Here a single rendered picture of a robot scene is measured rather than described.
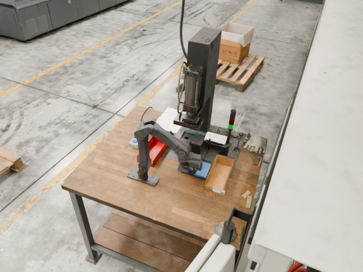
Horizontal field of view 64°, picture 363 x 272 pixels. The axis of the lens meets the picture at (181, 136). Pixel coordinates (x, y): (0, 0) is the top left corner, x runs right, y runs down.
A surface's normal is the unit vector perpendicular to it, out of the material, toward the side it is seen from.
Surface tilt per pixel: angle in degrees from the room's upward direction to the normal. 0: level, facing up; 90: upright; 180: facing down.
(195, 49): 90
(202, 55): 90
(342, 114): 0
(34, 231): 0
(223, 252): 7
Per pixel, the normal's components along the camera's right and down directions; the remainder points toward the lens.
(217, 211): 0.04, -0.78
